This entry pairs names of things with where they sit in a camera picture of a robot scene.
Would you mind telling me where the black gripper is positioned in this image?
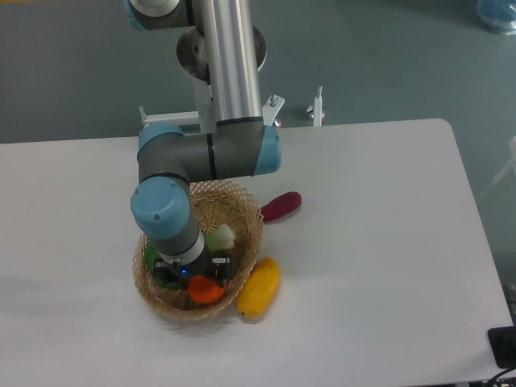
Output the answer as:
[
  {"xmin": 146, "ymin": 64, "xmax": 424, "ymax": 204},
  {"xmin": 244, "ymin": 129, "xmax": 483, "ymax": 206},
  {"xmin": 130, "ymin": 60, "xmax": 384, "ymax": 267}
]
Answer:
[{"xmin": 154, "ymin": 249, "xmax": 233, "ymax": 287}]

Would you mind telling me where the orange fruit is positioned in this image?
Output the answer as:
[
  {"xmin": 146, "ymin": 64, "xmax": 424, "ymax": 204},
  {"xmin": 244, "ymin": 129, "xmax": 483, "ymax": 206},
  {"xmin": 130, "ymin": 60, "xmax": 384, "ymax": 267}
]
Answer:
[{"xmin": 187, "ymin": 275, "xmax": 226, "ymax": 305}]

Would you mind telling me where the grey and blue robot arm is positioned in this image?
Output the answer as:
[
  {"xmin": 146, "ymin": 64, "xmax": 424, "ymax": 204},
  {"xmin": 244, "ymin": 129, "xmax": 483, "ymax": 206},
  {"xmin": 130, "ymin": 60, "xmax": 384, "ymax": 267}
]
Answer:
[{"xmin": 124, "ymin": 1, "xmax": 281, "ymax": 287}]

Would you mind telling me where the woven wicker basket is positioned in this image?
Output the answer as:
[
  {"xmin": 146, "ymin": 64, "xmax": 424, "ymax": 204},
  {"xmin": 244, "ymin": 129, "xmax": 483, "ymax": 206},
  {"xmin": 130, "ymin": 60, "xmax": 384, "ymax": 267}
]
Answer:
[{"xmin": 132, "ymin": 180, "xmax": 263, "ymax": 321}]

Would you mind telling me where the green lettuce leaf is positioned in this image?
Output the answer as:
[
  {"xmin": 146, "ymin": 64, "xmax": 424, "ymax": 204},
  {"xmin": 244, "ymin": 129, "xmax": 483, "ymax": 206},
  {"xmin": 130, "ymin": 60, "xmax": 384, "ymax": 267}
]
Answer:
[{"xmin": 144, "ymin": 224, "xmax": 236, "ymax": 290}]

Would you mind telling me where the yellow mango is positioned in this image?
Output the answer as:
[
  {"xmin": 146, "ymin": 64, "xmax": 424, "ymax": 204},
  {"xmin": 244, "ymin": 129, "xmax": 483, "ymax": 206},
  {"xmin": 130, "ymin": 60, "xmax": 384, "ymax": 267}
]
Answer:
[{"xmin": 236, "ymin": 257, "xmax": 281, "ymax": 318}]

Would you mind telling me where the dark red sweet potato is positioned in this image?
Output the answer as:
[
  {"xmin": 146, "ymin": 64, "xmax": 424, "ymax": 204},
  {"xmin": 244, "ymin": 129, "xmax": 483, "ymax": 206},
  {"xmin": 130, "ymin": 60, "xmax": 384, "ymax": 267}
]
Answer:
[{"xmin": 260, "ymin": 191, "xmax": 302, "ymax": 223}]

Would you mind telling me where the black device at edge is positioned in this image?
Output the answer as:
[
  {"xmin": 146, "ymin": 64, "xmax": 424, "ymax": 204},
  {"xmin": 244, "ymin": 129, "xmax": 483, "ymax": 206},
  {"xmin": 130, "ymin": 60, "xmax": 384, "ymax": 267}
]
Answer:
[{"xmin": 487, "ymin": 326, "xmax": 515, "ymax": 368}]

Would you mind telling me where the white metal bracket post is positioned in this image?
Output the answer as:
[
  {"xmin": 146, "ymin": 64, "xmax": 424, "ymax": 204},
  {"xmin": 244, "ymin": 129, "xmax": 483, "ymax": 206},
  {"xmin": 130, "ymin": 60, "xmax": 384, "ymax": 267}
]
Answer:
[{"xmin": 307, "ymin": 85, "xmax": 326, "ymax": 127}]

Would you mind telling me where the black cable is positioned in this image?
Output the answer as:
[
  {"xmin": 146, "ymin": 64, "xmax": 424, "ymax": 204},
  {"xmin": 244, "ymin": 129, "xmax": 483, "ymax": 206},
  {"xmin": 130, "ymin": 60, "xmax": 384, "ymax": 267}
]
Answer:
[{"xmin": 485, "ymin": 367, "xmax": 516, "ymax": 386}]

